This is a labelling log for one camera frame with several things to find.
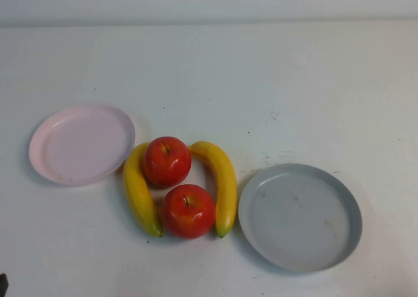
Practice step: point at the red plastic apple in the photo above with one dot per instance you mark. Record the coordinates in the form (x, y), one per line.
(187, 212)
(166, 163)

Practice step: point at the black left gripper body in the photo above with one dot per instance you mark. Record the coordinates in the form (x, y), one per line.
(2, 285)

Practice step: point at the pink round plate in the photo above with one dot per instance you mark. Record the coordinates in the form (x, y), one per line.
(81, 147)

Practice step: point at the yellow plastic banana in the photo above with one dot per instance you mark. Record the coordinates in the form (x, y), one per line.
(225, 186)
(137, 192)

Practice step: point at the grey round plate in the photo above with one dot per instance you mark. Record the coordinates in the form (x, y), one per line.
(300, 218)

